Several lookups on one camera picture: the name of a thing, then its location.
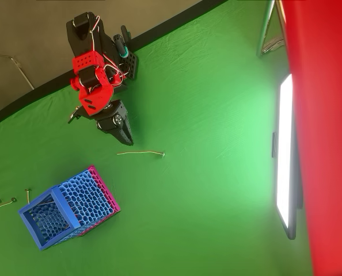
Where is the blue and pink mesh basket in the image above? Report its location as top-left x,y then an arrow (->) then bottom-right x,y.
17,164 -> 121,251

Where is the black teal-tipped clamp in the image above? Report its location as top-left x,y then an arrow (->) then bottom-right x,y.
112,25 -> 132,60

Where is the green table cloth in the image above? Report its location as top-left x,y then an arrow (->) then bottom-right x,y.
0,0 -> 316,276

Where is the black LED light panel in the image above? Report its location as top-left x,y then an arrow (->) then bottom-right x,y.
271,73 -> 304,241

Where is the chrome tube stand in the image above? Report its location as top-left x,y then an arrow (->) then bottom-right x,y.
256,0 -> 287,58

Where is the large red sheet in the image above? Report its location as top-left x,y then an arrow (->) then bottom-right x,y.
279,0 -> 342,276

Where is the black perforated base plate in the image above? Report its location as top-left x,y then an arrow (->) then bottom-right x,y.
121,50 -> 139,82

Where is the thin white cable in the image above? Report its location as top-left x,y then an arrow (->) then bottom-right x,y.
0,52 -> 35,90

